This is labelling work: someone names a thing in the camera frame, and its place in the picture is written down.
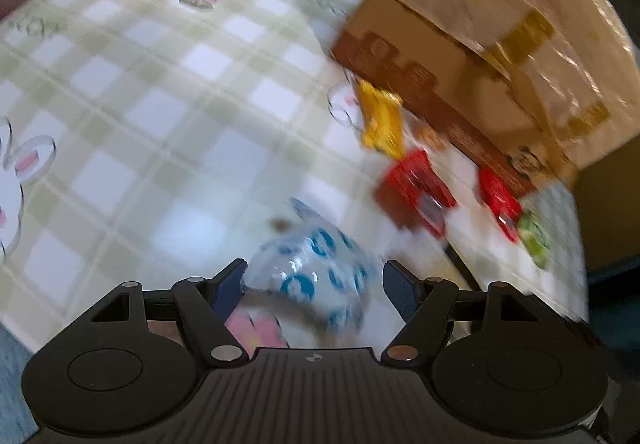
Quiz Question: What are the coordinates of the red snack packet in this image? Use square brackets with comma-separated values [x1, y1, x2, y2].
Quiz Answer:
[375, 149, 458, 239]
[475, 168, 523, 242]

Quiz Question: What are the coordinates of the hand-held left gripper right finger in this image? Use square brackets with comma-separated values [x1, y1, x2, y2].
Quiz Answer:
[381, 258, 556, 365]

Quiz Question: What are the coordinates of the checked tablecloth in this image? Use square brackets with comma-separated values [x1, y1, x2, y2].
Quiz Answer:
[0, 0, 588, 355]

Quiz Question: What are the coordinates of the white blue-dotted snack packet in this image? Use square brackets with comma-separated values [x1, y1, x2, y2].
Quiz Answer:
[240, 198, 381, 345]

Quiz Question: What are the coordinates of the small green snack packet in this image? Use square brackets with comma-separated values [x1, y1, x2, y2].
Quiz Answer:
[516, 211, 553, 270]

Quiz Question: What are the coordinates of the yellow snack packet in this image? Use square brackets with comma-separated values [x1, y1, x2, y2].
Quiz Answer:
[356, 80, 407, 160]

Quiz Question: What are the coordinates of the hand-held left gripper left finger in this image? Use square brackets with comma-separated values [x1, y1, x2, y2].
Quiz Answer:
[75, 258, 249, 365]

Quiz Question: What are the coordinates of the clear cookie packet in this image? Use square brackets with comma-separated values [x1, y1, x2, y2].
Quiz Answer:
[407, 116, 451, 155]

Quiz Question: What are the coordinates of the cardboard box with plastic liner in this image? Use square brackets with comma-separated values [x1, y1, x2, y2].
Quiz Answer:
[330, 0, 640, 197]

